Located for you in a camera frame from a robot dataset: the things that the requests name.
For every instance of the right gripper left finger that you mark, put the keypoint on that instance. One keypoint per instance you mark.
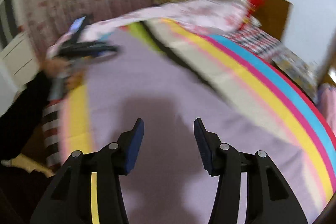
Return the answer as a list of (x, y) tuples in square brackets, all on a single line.
[(92, 178)]

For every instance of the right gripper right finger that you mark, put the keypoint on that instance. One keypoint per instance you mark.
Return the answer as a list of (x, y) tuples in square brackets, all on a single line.
[(270, 199)]

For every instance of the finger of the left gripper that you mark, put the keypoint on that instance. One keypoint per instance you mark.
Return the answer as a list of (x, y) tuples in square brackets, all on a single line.
[(73, 51)]

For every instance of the lilac fleece pants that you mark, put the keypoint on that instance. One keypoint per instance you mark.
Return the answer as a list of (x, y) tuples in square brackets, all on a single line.
[(168, 183)]

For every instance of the person's dark sleeve forearm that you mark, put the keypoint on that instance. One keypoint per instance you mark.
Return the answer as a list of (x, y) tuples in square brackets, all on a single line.
[(24, 115)]

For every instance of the person's left hand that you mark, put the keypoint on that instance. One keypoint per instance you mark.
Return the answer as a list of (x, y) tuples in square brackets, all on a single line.
[(61, 67)]

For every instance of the pink bed cover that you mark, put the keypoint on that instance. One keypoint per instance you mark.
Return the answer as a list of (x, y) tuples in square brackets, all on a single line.
[(327, 103)]

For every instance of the rainbow striped blanket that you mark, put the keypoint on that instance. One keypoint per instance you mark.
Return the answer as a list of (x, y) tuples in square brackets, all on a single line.
[(234, 73)]

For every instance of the pink floral folded quilt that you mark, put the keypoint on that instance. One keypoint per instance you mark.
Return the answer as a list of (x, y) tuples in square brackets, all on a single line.
[(198, 16)]

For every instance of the plaid checkered bedsheet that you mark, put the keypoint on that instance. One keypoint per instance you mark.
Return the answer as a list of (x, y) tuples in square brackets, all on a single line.
[(256, 41)]

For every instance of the dark wooden small headboard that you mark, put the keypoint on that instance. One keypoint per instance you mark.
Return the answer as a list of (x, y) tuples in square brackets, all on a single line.
[(272, 14)]

